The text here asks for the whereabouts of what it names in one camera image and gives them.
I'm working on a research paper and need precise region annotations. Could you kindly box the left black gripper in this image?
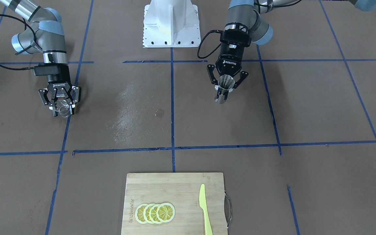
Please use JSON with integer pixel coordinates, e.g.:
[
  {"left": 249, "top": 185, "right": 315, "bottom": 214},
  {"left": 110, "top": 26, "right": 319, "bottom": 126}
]
[{"left": 207, "top": 42, "right": 249, "bottom": 102}]

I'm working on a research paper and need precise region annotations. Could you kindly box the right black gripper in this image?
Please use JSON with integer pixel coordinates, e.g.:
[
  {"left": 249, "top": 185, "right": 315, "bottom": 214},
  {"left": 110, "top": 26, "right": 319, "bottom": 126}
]
[{"left": 39, "top": 73, "right": 82, "bottom": 117}]

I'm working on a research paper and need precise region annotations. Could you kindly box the steel jigger measuring cup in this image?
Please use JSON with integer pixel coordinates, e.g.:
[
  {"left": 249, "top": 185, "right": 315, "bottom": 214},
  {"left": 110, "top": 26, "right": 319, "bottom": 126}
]
[{"left": 215, "top": 74, "right": 235, "bottom": 104}]

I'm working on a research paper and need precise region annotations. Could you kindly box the clear glass shaker cup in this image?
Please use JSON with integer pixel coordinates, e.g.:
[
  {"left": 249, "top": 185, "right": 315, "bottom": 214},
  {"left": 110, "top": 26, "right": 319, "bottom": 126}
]
[{"left": 53, "top": 99, "right": 72, "bottom": 118}]

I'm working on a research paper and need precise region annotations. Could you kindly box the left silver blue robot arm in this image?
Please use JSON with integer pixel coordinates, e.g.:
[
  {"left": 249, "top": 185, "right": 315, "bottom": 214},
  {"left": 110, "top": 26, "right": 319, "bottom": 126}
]
[{"left": 207, "top": 0, "right": 294, "bottom": 104}]

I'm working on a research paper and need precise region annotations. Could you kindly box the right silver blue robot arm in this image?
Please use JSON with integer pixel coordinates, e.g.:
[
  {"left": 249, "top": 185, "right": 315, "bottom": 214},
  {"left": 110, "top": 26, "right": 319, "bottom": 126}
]
[{"left": 1, "top": 0, "right": 81, "bottom": 117}]

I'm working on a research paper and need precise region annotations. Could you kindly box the bamboo cutting board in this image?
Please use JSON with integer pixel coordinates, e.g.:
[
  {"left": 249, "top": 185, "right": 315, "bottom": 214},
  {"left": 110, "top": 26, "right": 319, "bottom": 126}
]
[{"left": 121, "top": 172, "right": 228, "bottom": 235}]

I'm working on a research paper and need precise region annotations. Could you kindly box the yellow plastic knife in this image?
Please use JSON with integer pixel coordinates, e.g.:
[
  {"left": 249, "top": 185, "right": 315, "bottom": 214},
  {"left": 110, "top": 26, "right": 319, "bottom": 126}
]
[{"left": 199, "top": 183, "right": 213, "bottom": 235}]

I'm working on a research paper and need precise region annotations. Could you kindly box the lemon slice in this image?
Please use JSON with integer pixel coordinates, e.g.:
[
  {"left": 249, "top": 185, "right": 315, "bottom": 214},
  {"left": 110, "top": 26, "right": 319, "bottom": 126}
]
[
  {"left": 142, "top": 203, "right": 155, "bottom": 224},
  {"left": 149, "top": 204, "right": 162, "bottom": 224},
  {"left": 156, "top": 202, "right": 176, "bottom": 223},
  {"left": 135, "top": 203, "right": 148, "bottom": 224}
]

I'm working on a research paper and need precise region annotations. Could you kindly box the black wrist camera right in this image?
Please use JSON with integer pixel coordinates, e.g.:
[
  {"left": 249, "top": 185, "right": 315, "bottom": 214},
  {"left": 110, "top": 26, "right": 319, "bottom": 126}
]
[{"left": 33, "top": 63, "right": 64, "bottom": 76}]

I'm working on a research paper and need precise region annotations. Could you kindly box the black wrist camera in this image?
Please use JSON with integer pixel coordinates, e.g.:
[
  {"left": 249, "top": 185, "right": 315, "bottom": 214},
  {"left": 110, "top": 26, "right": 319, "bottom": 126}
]
[
  {"left": 33, "top": 63, "right": 64, "bottom": 76},
  {"left": 220, "top": 30, "right": 252, "bottom": 47}
]

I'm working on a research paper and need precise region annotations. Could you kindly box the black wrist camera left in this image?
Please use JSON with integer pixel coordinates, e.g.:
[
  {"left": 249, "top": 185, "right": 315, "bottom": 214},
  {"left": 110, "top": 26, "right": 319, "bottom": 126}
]
[{"left": 220, "top": 30, "right": 252, "bottom": 47}]

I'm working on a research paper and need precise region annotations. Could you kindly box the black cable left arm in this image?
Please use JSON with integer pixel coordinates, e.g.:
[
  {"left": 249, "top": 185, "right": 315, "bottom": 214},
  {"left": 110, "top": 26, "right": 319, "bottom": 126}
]
[{"left": 197, "top": 30, "right": 223, "bottom": 60}]

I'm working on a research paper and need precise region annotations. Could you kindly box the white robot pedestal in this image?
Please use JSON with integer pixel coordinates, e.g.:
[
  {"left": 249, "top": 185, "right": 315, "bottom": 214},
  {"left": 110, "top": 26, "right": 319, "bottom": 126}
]
[{"left": 142, "top": 0, "right": 201, "bottom": 48}]

